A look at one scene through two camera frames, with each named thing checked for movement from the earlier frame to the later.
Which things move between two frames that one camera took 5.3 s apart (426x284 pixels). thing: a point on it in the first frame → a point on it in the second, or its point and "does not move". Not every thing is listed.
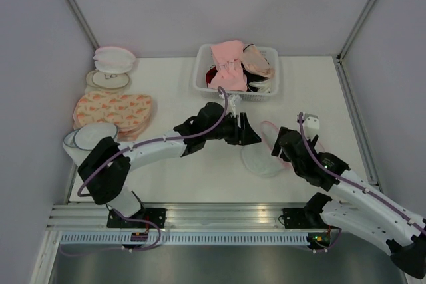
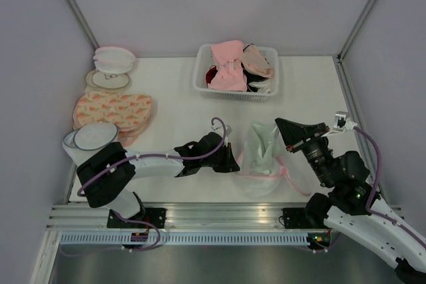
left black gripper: (243, 136) → (229, 164)
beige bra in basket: (254, 62) does not move
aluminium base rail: (184, 217) does not move
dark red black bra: (210, 74) does not move
